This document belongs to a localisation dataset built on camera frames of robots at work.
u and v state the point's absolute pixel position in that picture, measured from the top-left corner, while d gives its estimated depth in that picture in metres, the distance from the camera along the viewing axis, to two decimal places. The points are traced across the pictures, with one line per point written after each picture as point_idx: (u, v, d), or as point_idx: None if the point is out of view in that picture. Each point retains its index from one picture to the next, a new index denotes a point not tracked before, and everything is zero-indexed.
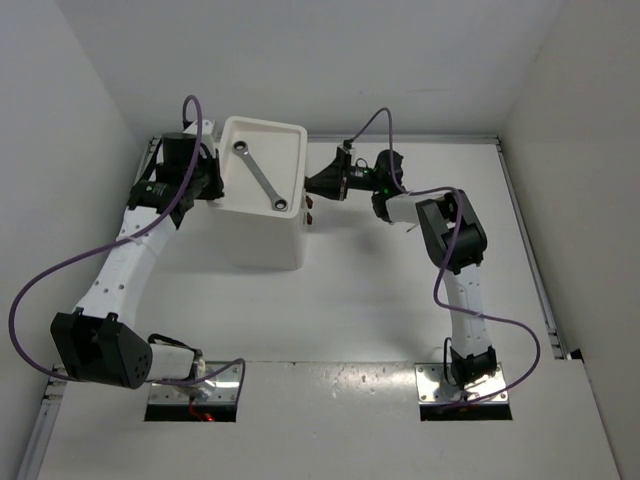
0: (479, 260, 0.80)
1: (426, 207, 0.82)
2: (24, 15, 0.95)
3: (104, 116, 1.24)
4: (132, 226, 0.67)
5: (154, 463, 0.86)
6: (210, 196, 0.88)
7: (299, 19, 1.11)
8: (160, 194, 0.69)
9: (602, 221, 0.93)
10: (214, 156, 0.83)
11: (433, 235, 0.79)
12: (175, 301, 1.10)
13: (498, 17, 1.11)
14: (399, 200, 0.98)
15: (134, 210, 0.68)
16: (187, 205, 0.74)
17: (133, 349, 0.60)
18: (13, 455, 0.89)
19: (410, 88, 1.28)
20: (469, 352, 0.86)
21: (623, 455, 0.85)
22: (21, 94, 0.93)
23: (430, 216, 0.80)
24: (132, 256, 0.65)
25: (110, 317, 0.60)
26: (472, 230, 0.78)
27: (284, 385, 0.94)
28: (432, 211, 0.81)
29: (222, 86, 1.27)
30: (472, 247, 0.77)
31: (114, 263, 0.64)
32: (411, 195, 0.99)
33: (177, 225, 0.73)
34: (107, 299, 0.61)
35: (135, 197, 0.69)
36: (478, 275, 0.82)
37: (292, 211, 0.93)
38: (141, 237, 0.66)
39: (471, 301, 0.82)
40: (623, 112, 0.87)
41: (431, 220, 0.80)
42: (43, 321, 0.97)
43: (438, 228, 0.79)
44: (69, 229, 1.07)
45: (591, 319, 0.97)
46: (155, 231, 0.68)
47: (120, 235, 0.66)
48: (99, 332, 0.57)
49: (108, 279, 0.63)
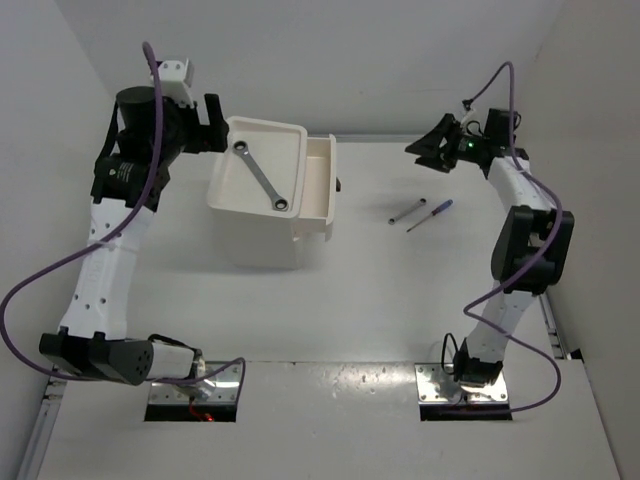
0: (539, 291, 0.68)
1: (522, 217, 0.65)
2: (22, 14, 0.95)
3: (102, 115, 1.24)
4: (102, 226, 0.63)
5: (153, 463, 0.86)
6: (209, 150, 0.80)
7: (299, 20, 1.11)
8: (125, 180, 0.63)
9: (602, 221, 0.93)
10: (190, 104, 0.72)
11: (507, 247, 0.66)
12: (175, 301, 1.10)
13: (498, 18, 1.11)
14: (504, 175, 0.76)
15: (101, 205, 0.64)
16: (161, 183, 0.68)
17: (129, 357, 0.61)
18: (13, 455, 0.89)
19: (410, 89, 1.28)
20: (476, 354, 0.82)
21: (623, 455, 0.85)
22: (23, 96, 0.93)
23: (516, 230, 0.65)
24: (107, 263, 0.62)
25: (97, 336, 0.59)
26: (551, 261, 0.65)
27: (284, 385, 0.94)
28: (523, 224, 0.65)
29: (222, 87, 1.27)
30: (537, 277, 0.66)
31: (90, 273, 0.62)
32: (521, 176, 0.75)
33: (154, 208, 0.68)
34: (89, 316, 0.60)
35: (100, 187, 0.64)
36: (530, 302, 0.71)
37: (328, 218, 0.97)
38: (112, 241, 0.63)
39: (504, 319, 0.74)
40: (623, 112, 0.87)
41: (515, 232, 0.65)
42: (42, 322, 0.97)
43: (517, 243, 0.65)
44: (67, 229, 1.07)
45: (591, 319, 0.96)
46: (127, 230, 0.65)
47: (89, 240, 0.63)
48: (89, 354, 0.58)
49: (87, 294, 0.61)
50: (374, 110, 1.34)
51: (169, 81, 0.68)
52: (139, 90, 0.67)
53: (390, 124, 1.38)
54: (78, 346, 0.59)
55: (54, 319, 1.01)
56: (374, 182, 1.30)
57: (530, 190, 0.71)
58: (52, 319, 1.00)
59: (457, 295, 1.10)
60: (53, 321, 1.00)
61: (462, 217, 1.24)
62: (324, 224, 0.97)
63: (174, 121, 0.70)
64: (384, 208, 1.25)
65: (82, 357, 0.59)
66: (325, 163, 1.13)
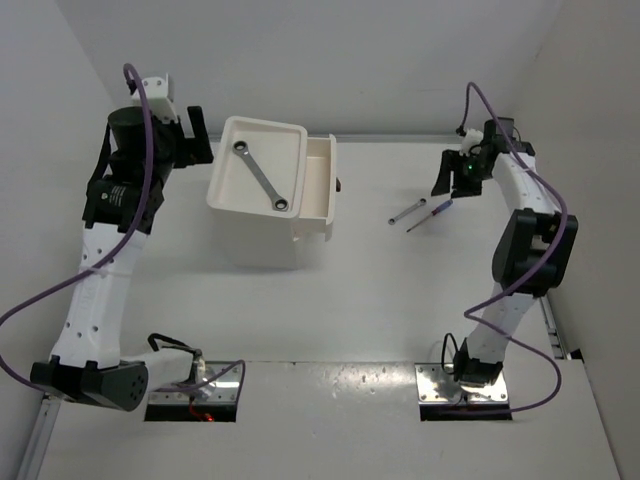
0: (539, 294, 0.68)
1: (526, 220, 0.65)
2: (21, 13, 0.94)
3: (102, 115, 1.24)
4: (94, 252, 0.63)
5: (153, 464, 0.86)
6: (196, 164, 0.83)
7: (299, 20, 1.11)
8: (117, 204, 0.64)
9: (602, 221, 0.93)
10: (175, 121, 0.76)
11: (510, 249, 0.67)
12: (175, 301, 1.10)
13: (499, 17, 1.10)
14: (508, 172, 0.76)
15: (92, 229, 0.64)
16: (154, 205, 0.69)
17: (122, 385, 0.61)
18: (13, 455, 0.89)
19: (410, 89, 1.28)
20: (476, 355, 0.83)
21: (623, 456, 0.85)
22: (22, 96, 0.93)
23: (518, 232, 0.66)
24: (99, 290, 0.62)
25: (89, 365, 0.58)
26: (552, 265, 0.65)
27: (284, 385, 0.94)
28: (527, 227, 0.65)
29: (222, 86, 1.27)
30: (537, 280, 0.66)
31: (81, 301, 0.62)
32: (525, 173, 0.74)
33: (148, 231, 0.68)
34: (80, 345, 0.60)
35: (91, 212, 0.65)
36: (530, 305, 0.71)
37: (328, 218, 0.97)
38: (105, 268, 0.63)
39: (505, 321, 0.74)
40: (623, 112, 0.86)
41: (518, 234, 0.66)
42: (42, 322, 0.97)
43: (519, 244, 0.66)
44: (67, 230, 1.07)
45: (591, 318, 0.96)
46: (121, 254, 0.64)
47: (82, 265, 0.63)
48: (81, 385, 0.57)
49: (78, 322, 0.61)
50: (375, 110, 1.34)
51: (154, 99, 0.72)
52: (127, 112, 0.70)
53: (390, 124, 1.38)
54: (70, 376, 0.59)
55: (54, 320, 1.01)
56: (375, 181, 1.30)
57: (534, 190, 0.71)
58: (51, 319, 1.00)
59: (457, 296, 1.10)
60: (52, 321, 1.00)
61: (462, 217, 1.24)
62: (324, 225, 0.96)
63: (164, 142, 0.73)
64: (384, 208, 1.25)
65: (74, 387, 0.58)
66: (325, 163, 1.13)
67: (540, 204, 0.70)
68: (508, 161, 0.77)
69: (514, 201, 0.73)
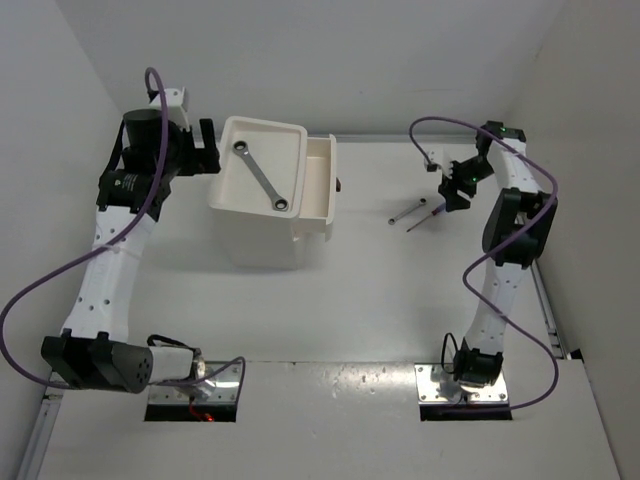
0: (526, 264, 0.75)
1: (512, 198, 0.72)
2: (20, 13, 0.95)
3: (102, 115, 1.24)
4: (106, 231, 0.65)
5: (152, 464, 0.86)
6: (203, 173, 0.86)
7: (299, 20, 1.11)
8: (130, 189, 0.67)
9: (602, 220, 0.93)
10: (187, 129, 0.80)
11: (498, 222, 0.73)
12: (175, 302, 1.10)
13: (498, 18, 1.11)
14: (499, 156, 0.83)
15: (105, 212, 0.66)
16: (162, 196, 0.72)
17: (131, 362, 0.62)
18: (14, 455, 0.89)
19: (410, 88, 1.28)
20: (476, 347, 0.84)
21: (623, 456, 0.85)
22: (21, 97, 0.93)
23: (505, 206, 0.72)
24: (112, 267, 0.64)
25: (101, 336, 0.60)
26: (534, 236, 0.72)
27: (284, 385, 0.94)
28: (513, 202, 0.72)
29: (222, 86, 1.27)
30: (521, 250, 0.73)
31: (94, 276, 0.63)
32: (515, 157, 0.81)
33: (156, 218, 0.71)
34: (92, 317, 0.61)
35: (105, 196, 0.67)
36: (521, 277, 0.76)
37: (328, 218, 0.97)
38: (118, 245, 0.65)
39: (500, 298, 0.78)
40: (623, 112, 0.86)
41: (504, 210, 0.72)
42: (43, 321, 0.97)
43: (505, 219, 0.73)
44: (68, 229, 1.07)
45: (591, 319, 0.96)
46: (132, 235, 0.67)
47: (95, 243, 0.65)
48: (93, 355, 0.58)
49: (90, 296, 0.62)
50: (375, 110, 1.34)
51: (171, 108, 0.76)
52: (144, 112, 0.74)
53: (391, 124, 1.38)
54: (82, 348, 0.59)
55: (55, 319, 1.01)
56: (375, 181, 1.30)
57: (523, 173, 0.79)
58: (52, 319, 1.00)
59: (457, 296, 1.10)
60: (54, 321, 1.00)
61: (462, 217, 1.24)
62: (324, 225, 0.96)
63: (175, 141, 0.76)
64: (385, 208, 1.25)
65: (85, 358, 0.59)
66: (325, 163, 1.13)
67: (527, 185, 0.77)
68: (498, 146, 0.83)
69: (504, 182, 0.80)
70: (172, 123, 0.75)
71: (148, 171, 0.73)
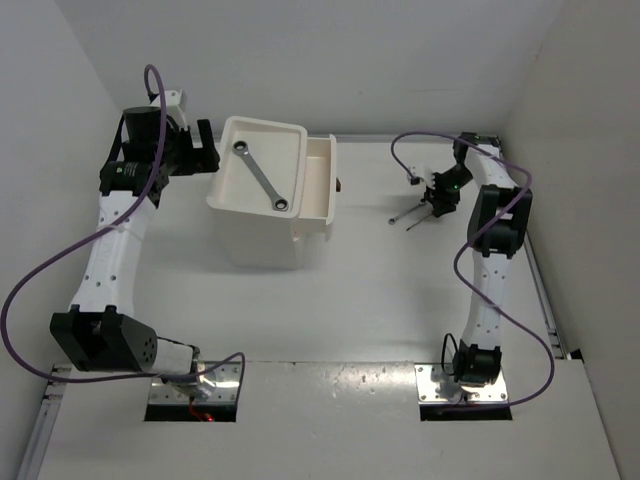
0: (511, 253, 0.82)
1: (490, 193, 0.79)
2: (19, 13, 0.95)
3: (101, 115, 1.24)
4: (110, 214, 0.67)
5: (153, 464, 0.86)
6: (201, 172, 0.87)
7: (298, 19, 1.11)
8: (132, 176, 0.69)
9: (602, 219, 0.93)
10: (185, 127, 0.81)
11: (480, 216, 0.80)
12: (175, 302, 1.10)
13: (498, 17, 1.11)
14: (476, 160, 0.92)
15: (108, 196, 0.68)
16: (162, 184, 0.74)
17: (138, 339, 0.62)
18: (13, 456, 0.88)
19: (410, 88, 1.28)
20: (475, 344, 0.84)
21: (623, 456, 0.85)
22: (21, 97, 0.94)
23: (486, 201, 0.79)
24: (116, 245, 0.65)
25: (109, 309, 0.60)
26: (514, 226, 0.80)
27: (284, 384, 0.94)
28: (492, 197, 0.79)
29: (222, 87, 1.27)
30: (504, 241, 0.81)
31: (100, 254, 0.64)
32: (491, 159, 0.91)
33: (155, 204, 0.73)
34: (99, 292, 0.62)
35: (107, 182, 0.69)
36: (507, 266, 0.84)
37: (328, 218, 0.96)
38: (123, 225, 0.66)
39: (490, 289, 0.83)
40: (623, 112, 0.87)
41: (484, 205, 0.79)
42: (44, 321, 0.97)
43: (487, 212, 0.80)
44: (68, 229, 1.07)
45: (590, 319, 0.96)
46: (135, 217, 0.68)
47: (100, 225, 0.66)
48: (102, 326, 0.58)
49: (97, 273, 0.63)
50: (374, 111, 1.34)
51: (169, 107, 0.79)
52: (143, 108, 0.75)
53: (391, 124, 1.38)
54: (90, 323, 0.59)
55: None
56: (375, 181, 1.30)
57: (499, 171, 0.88)
58: None
59: (457, 295, 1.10)
60: None
61: (462, 216, 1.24)
62: (324, 225, 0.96)
63: (172, 136, 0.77)
64: (385, 208, 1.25)
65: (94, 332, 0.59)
66: (325, 163, 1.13)
67: (503, 182, 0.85)
68: (475, 150, 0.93)
69: (482, 181, 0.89)
70: (170, 120, 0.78)
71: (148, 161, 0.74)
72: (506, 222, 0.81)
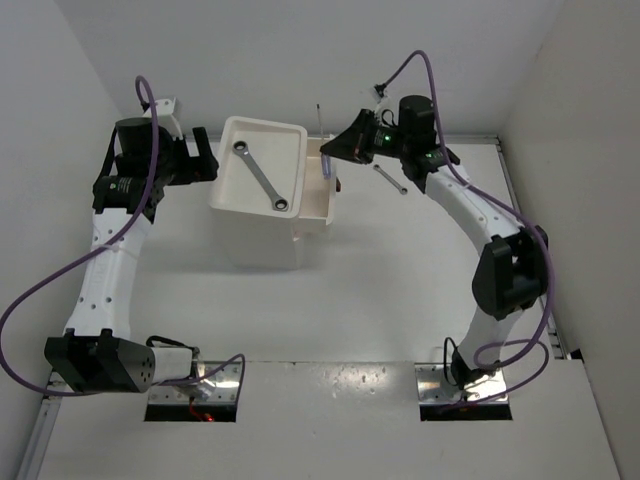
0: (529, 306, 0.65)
1: (501, 252, 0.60)
2: (18, 12, 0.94)
3: (101, 116, 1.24)
4: (105, 232, 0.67)
5: (152, 464, 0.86)
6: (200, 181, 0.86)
7: (297, 18, 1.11)
8: (126, 192, 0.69)
9: (603, 219, 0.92)
10: (180, 138, 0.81)
11: (496, 284, 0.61)
12: (174, 302, 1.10)
13: (498, 17, 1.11)
14: (448, 194, 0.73)
15: (102, 214, 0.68)
16: (157, 198, 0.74)
17: (135, 360, 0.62)
18: (13, 456, 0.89)
19: (409, 89, 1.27)
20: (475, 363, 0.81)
21: (623, 455, 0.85)
22: (21, 99, 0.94)
23: (499, 265, 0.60)
24: (111, 266, 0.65)
25: (105, 333, 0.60)
26: (536, 279, 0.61)
27: (284, 384, 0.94)
28: (506, 258, 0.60)
29: (221, 86, 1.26)
30: (527, 299, 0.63)
31: (94, 275, 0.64)
32: (467, 190, 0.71)
33: (151, 219, 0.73)
34: (95, 315, 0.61)
35: (100, 199, 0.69)
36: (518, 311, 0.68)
37: (327, 218, 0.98)
38: (116, 244, 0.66)
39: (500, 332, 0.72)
40: (624, 111, 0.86)
41: (499, 269, 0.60)
42: (44, 322, 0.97)
43: (504, 278, 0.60)
44: (68, 230, 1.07)
45: (591, 319, 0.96)
46: (130, 234, 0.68)
47: (94, 244, 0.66)
48: (97, 352, 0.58)
49: (92, 295, 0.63)
50: None
51: (161, 117, 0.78)
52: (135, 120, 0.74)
53: None
54: (85, 346, 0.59)
55: (55, 320, 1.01)
56: (375, 181, 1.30)
57: (489, 209, 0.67)
58: (52, 320, 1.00)
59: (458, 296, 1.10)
60: (55, 320, 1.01)
61: None
62: (324, 225, 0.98)
63: (167, 148, 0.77)
64: (384, 209, 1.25)
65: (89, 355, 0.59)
66: None
67: (501, 223, 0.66)
68: (444, 181, 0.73)
69: (470, 222, 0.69)
70: (163, 132, 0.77)
71: (142, 174, 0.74)
72: (522, 273, 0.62)
